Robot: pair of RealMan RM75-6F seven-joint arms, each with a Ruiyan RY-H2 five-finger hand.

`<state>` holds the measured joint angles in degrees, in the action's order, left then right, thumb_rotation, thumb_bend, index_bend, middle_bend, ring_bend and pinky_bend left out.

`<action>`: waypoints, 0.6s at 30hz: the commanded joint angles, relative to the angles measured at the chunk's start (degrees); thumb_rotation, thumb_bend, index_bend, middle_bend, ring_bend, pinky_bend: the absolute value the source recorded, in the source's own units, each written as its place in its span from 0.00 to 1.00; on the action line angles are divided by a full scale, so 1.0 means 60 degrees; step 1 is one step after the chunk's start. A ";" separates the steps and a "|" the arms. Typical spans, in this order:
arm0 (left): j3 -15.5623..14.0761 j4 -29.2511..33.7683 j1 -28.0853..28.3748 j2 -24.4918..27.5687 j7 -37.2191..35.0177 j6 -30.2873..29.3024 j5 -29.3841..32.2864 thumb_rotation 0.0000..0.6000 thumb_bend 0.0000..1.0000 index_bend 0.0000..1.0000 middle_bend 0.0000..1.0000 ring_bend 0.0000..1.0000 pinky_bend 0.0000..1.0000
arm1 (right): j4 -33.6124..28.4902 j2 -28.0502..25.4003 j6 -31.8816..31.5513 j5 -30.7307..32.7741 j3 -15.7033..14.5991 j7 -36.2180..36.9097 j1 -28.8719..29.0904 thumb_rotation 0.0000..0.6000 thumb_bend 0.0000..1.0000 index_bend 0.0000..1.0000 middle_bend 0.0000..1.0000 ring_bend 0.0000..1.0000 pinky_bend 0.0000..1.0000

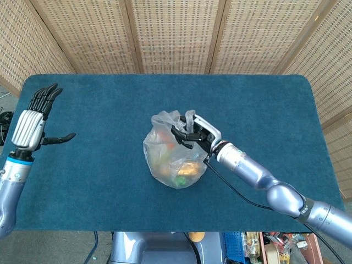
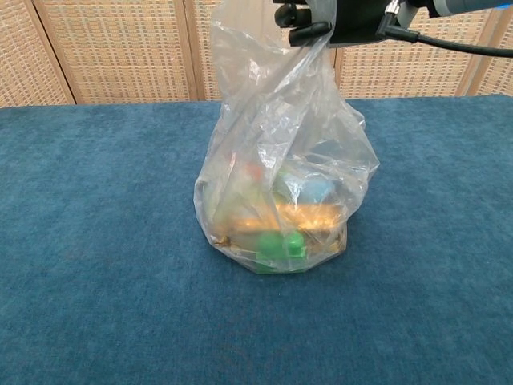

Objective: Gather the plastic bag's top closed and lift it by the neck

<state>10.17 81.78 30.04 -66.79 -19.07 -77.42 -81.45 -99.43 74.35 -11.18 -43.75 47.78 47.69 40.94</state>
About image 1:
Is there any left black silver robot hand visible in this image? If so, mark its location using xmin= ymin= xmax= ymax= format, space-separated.
xmin=11 ymin=83 xmax=76 ymax=151

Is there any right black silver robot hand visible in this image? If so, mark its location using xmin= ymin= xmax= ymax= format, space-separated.
xmin=170 ymin=114 xmax=222 ymax=152

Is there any clear plastic bag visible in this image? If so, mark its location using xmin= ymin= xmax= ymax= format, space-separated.
xmin=142 ymin=109 xmax=208 ymax=190

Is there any gold foil snack packet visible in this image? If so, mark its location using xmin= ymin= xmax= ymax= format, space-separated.
xmin=177 ymin=161 xmax=201 ymax=177

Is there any white packet with orange edge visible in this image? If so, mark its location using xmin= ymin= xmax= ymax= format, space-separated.
xmin=159 ymin=133 xmax=175 ymax=148

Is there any teal carpet table mat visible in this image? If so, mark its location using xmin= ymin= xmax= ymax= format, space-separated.
xmin=0 ymin=73 xmax=346 ymax=234

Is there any woven wicker folding screen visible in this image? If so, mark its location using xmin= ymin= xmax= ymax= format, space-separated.
xmin=0 ymin=0 xmax=352 ymax=199

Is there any blue plastic crate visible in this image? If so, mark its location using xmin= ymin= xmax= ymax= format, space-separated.
xmin=224 ymin=232 xmax=247 ymax=264

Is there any clear plastic bottle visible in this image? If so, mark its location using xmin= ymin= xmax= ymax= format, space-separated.
xmin=246 ymin=232 xmax=261 ymax=263

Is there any silver blue robot torso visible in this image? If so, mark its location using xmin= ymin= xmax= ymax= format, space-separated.
xmin=109 ymin=232 xmax=229 ymax=264

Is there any pink storage box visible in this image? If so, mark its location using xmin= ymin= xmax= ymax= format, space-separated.
xmin=258 ymin=232 xmax=324 ymax=264

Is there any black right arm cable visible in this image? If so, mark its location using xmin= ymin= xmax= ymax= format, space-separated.
xmin=203 ymin=155 xmax=346 ymax=264

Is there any blue floor cable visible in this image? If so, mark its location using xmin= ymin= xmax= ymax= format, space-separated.
xmin=82 ymin=230 xmax=99 ymax=264

